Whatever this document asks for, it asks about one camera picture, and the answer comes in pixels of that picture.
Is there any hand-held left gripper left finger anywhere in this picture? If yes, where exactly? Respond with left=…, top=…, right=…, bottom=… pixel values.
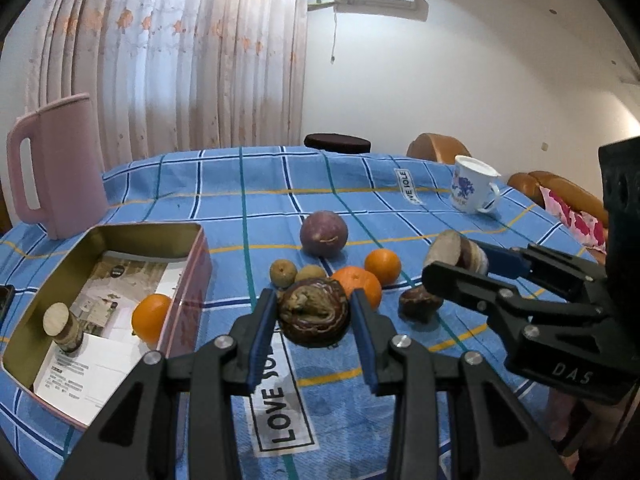
left=52, top=288, right=281, bottom=480

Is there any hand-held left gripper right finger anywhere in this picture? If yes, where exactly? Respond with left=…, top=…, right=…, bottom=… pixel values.
left=350, top=290, right=568, bottom=480

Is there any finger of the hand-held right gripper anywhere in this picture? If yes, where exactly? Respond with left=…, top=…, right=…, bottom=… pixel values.
left=421, top=259, right=608, bottom=358
left=471, top=240, right=609, bottom=307

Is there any small dark passion fruit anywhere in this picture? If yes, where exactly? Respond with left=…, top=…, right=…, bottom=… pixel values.
left=398, top=285, right=445, bottom=323

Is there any wrinkled brown passion fruit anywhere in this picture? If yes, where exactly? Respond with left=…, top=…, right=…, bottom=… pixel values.
left=276, top=277, right=351, bottom=348

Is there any orange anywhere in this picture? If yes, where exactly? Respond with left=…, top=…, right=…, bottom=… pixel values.
left=364, top=248, right=402, bottom=286
left=131, top=293, right=173, bottom=347
left=331, top=266, right=383, bottom=311

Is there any tan longan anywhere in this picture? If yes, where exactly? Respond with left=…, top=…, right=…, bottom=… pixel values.
left=294, top=265, right=328, bottom=286
left=270, top=259, right=296, bottom=288

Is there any pink metal tin box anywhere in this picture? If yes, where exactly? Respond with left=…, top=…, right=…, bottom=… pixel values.
left=2, top=224, right=213, bottom=431

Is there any smooth purple passion fruit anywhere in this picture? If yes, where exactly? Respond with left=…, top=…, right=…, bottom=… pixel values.
left=299, top=210, right=349, bottom=258

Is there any pink floral cushion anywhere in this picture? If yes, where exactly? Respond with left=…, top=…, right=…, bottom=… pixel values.
left=540, top=185, right=608, bottom=251

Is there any brown leather chair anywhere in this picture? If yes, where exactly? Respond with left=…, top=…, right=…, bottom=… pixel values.
left=507, top=171, right=610, bottom=231
left=406, top=133, right=473, bottom=162

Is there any white mug blue floral print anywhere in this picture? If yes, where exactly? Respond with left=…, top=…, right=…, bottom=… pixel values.
left=448, top=155, right=502, bottom=214

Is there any blue plaid tablecloth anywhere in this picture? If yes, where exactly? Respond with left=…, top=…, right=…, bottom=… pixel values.
left=0, top=146, right=608, bottom=480

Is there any picture paper leaflet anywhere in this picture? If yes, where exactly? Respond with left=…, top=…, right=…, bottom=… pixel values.
left=75, top=252, right=188, bottom=336

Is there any white printed paper sheet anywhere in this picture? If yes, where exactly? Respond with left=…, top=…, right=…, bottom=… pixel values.
left=32, top=332, right=138, bottom=413

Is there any dark round stool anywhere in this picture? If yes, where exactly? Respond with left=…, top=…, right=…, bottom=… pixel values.
left=303, top=133, right=373, bottom=155

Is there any pink plastic pitcher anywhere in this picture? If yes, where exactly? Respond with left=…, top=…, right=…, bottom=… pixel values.
left=6, top=92, right=108, bottom=241

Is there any sheer floral curtain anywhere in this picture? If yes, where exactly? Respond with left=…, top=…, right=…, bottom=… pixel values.
left=22, top=0, right=311, bottom=171

